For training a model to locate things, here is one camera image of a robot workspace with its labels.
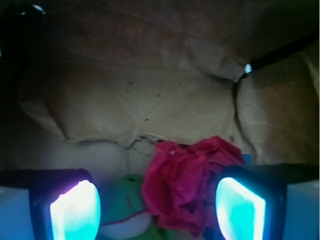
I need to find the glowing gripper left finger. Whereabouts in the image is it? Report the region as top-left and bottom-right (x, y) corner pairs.
(0, 168), (101, 240)

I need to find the green plush animal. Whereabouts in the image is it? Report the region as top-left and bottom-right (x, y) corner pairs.
(96, 174), (177, 240)

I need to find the brown paper bag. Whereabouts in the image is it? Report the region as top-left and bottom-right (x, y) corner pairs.
(0, 0), (320, 178)

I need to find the blue foam block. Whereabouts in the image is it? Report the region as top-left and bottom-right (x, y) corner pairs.
(242, 154), (252, 165)

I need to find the red crumpled paper flower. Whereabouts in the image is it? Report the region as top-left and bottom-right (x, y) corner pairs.
(141, 136), (245, 238)

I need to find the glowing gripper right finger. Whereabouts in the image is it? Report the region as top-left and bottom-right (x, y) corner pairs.
(215, 163), (320, 240)

